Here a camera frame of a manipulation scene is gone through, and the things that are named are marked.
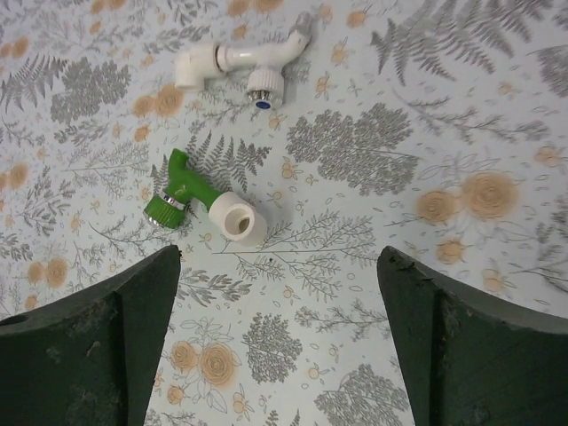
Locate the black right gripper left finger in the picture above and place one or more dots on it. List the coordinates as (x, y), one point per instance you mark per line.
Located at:
(90, 358)

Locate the green faucet chrome knob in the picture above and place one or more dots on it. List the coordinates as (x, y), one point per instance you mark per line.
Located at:
(167, 207)

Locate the white faucet with elbow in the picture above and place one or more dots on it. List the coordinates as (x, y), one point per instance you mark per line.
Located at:
(266, 83)

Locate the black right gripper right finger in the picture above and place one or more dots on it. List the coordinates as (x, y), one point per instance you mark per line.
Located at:
(469, 358)

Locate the floral patterned table mat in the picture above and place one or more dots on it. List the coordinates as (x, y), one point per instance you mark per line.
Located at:
(436, 127)

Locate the white PVC elbow fitting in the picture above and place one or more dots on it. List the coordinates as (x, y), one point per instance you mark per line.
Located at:
(237, 220)

